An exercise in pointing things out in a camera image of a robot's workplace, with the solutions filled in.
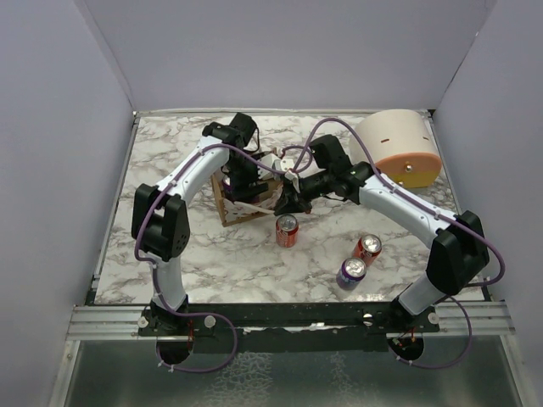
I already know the red cola can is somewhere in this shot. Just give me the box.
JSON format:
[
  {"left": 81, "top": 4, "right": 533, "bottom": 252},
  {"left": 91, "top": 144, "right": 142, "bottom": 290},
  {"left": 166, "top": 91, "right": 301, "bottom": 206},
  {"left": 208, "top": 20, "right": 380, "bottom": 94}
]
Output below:
[
  {"left": 351, "top": 233, "right": 382, "bottom": 267},
  {"left": 276, "top": 214, "right": 299, "bottom": 248}
]

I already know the canvas bag with rope handles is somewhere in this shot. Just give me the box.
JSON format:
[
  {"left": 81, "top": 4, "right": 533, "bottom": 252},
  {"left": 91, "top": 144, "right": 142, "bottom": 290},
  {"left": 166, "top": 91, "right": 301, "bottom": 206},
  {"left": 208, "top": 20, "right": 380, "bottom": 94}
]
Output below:
[{"left": 210, "top": 164, "right": 283, "bottom": 226}]

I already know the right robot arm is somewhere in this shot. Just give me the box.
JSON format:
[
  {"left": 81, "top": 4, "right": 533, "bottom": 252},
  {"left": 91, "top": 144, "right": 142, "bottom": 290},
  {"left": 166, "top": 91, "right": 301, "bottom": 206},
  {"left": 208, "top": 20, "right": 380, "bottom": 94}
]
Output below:
[{"left": 274, "top": 135, "right": 490, "bottom": 316}]

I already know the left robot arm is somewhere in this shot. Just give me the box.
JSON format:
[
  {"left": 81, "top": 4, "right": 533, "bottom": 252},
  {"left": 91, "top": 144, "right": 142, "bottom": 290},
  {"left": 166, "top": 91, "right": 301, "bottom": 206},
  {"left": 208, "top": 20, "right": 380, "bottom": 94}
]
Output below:
[{"left": 131, "top": 113, "right": 268, "bottom": 312}]

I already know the cream and orange bread box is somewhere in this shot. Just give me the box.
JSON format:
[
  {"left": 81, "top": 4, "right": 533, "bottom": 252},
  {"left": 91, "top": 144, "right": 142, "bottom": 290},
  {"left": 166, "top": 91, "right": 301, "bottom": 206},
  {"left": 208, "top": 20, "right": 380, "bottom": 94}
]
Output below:
[{"left": 349, "top": 109, "right": 442, "bottom": 188}]

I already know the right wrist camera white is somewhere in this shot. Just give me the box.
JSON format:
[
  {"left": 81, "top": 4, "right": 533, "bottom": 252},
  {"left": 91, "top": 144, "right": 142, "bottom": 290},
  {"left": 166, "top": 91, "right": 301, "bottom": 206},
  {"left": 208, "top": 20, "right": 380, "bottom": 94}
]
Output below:
[{"left": 283, "top": 169, "right": 299, "bottom": 182}]

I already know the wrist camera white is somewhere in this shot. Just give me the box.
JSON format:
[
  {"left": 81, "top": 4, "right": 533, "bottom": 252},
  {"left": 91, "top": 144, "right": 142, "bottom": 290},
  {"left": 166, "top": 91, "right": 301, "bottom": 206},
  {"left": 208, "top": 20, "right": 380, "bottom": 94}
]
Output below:
[
  {"left": 283, "top": 169, "right": 299, "bottom": 182},
  {"left": 258, "top": 153, "right": 294, "bottom": 178}
]

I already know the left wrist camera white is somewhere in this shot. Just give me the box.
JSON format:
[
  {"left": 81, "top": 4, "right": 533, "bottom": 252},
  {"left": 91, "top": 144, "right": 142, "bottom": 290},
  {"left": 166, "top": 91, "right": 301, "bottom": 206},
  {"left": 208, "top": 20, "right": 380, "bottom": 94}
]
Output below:
[{"left": 258, "top": 153, "right": 294, "bottom": 178}]

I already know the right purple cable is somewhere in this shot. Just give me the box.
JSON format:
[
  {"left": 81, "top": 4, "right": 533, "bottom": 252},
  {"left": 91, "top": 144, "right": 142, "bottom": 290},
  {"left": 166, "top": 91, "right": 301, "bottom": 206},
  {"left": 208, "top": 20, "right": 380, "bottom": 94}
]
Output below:
[{"left": 292, "top": 117, "right": 506, "bottom": 369}]

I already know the purple cable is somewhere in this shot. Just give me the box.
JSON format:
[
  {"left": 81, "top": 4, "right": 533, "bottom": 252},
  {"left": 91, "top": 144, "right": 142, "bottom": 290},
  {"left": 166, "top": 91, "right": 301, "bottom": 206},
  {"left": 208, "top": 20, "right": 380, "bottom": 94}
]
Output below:
[
  {"left": 134, "top": 142, "right": 306, "bottom": 374},
  {"left": 292, "top": 117, "right": 506, "bottom": 369}
]

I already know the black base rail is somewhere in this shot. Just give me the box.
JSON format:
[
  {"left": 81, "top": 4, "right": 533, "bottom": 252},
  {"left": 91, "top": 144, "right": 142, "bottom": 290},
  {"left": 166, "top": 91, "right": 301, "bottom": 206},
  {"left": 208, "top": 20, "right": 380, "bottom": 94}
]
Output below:
[{"left": 138, "top": 302, "right": 439, "bottom": 354}]

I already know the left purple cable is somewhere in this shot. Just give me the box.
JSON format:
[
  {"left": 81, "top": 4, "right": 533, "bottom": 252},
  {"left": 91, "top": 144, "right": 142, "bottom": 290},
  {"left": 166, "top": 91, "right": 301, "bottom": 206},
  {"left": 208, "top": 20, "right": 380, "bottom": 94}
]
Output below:
[{"left": 134, "top": 142, "right": 306, "bottom": 374}]

